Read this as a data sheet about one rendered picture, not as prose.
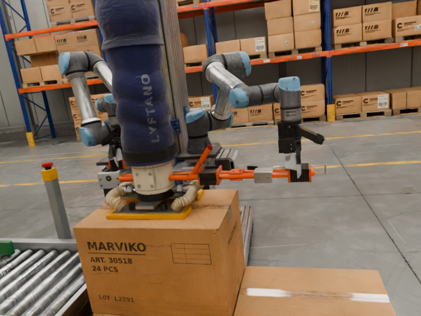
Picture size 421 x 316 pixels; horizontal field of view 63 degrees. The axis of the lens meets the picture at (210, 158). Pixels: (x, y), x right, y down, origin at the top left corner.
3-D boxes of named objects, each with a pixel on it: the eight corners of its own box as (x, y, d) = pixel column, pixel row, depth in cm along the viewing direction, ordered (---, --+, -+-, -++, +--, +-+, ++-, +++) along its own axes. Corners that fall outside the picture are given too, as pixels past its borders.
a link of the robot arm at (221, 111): (201, 120, 204) (218, 47, 159) (224, 116, 209) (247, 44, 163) (207, 136, 199) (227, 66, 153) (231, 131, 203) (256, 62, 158)
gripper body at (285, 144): (280, 150, 133) (277, 119, 130) (302, 148, 131) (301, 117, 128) (279, 155, 126) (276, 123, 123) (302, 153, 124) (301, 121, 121)
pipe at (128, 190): (106, 209, 140) (104, 196, 139) (134, 188, 163) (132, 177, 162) (185, 209, 131) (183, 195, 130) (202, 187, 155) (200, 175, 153)
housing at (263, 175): (254, 184, 131) (253, 172, 130) (255, 178, 138) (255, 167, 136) (272, 183, 129) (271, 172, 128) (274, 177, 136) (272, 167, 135)
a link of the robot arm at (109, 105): (114, 92, 174) (122, 92, 167) (118, 114, 176) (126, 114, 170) (99, 94, 169) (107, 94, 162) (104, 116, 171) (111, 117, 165)
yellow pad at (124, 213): (106, 219, 139) (103, 208, 138) (118, 209, 148) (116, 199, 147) (184, 220, 130) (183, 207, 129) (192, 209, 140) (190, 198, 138)
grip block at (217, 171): (198, 186, 136) (196, 172, 134) (204, 178, 145) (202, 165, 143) (218, 185, 133) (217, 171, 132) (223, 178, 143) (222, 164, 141)
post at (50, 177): (74, 307, 238) (40, 170, 214) (79, 301, 244) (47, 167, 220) (83, 308, 236) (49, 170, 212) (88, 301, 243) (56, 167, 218)
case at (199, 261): (91, 313, 145) (72, 227, 135) (134, 261, 183) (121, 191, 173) (230, 325, 129) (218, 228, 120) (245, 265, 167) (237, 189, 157)
